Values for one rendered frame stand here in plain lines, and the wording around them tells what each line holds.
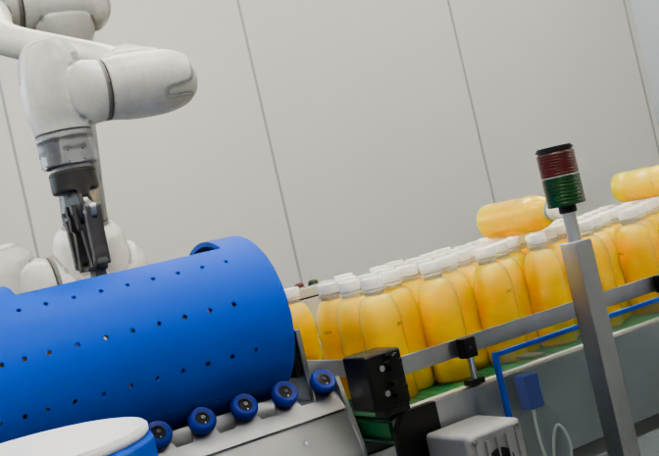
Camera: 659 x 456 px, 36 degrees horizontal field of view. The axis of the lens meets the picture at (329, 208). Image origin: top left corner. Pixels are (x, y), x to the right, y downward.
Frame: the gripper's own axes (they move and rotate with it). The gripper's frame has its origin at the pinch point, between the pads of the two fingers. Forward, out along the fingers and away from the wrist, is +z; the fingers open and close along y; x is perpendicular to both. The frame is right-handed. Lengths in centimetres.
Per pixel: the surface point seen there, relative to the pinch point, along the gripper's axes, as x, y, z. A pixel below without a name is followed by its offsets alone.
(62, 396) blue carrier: -13.0, 13.9, 13.0
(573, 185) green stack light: 68, 39, 0
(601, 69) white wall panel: 384, -239, -53
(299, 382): 30.6, 2.2, 23.2
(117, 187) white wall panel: 107, -271, -39
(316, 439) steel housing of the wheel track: 25.8, 12.6, 31.2
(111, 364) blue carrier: -5.2, 14.2, 10.4
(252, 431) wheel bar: 15.6, 11.5, 26.9
